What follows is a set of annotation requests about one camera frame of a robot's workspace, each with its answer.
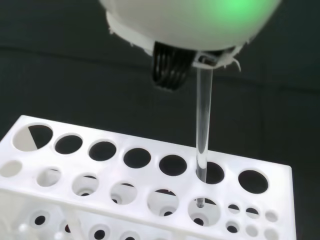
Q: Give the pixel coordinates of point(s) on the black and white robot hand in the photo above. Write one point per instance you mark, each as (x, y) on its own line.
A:
(180, 22)

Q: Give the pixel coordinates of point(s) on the white test tube rack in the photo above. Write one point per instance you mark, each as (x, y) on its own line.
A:
(140, 175)

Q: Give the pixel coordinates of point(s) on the black bench cloth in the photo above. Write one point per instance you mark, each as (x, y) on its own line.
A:
(62, 75)

